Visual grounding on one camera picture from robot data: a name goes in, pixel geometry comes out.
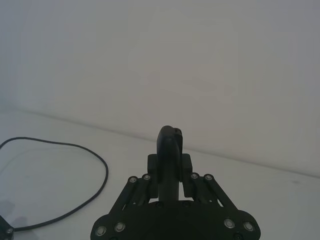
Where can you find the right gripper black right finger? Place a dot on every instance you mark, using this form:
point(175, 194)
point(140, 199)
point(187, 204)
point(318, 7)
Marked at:
point(181, 150)

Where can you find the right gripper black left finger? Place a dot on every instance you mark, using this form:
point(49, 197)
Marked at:
point(165, 160)

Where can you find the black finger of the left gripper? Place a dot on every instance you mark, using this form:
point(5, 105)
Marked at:
point(6, 223)

